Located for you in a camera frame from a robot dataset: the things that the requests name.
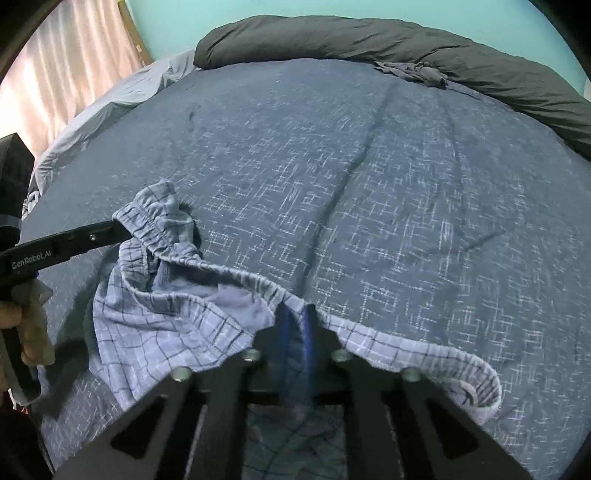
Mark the wooden window frame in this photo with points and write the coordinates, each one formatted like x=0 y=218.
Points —
x=138 y=41

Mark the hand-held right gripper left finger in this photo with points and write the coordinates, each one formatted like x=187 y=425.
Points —
x=284 y=332

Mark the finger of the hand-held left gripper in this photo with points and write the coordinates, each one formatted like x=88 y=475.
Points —
x=92 y=240

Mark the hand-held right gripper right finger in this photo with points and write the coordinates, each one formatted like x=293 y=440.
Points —
x=308 y=344

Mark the dark grey duvet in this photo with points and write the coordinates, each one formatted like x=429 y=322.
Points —
x=323 y=41

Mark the person's left hand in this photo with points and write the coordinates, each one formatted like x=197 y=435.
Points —
x=34 y=334

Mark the blue patterned bed blanket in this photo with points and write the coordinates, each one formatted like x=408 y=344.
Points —
x=369 y=184

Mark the pink curtain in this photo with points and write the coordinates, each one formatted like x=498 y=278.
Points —
x=69 y=60

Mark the light grey bed sheet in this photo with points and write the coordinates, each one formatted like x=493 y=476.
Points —
x=115 y=106

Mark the light blue plaid shorts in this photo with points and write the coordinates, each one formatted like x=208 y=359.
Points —
x=184 y=323

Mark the small dark crumpled cloth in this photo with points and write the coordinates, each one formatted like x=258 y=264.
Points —
x=415 y=74

